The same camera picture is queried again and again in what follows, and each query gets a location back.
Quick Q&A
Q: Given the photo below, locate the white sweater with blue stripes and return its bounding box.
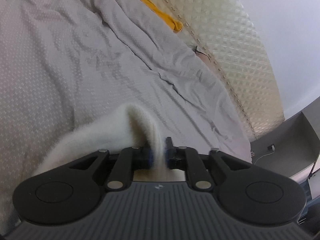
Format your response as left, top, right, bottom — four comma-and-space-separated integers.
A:
33, 103, 185, 181

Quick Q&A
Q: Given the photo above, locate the grey bed cover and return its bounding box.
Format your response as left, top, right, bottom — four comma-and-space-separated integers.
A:
1, 0, 251, 234

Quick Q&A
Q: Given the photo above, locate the wall charger with white cable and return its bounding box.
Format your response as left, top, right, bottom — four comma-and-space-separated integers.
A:
253, 144, 276, 165

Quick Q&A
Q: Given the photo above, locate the grey wall cabinet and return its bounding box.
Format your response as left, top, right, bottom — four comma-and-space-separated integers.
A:
249, 102, 320, 198

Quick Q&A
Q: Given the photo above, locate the pink pillow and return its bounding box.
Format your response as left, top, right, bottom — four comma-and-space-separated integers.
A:
194, 47, 219, 77

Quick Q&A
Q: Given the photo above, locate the cream quilted headboard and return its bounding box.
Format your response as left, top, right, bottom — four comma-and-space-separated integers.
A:
151, 0, 284, 141

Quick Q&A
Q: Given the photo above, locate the yellow garment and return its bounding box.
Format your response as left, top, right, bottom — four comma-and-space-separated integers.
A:
141, 0, 183, 33

